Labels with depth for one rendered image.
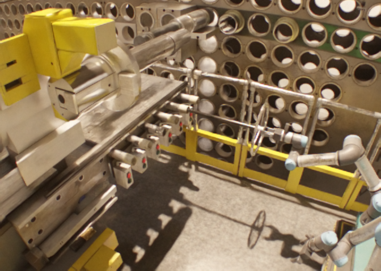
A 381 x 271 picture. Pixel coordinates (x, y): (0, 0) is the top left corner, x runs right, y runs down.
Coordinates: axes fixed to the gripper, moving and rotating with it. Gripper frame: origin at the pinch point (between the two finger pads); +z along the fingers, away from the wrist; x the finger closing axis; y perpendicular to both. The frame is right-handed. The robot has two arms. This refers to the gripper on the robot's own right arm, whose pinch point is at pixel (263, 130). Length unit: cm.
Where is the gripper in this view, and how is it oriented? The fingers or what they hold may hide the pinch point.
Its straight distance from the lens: 199.4
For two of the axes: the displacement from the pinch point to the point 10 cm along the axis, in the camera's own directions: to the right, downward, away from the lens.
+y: -1.2, 9.3, 3.4
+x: 4.5, -2.6, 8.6
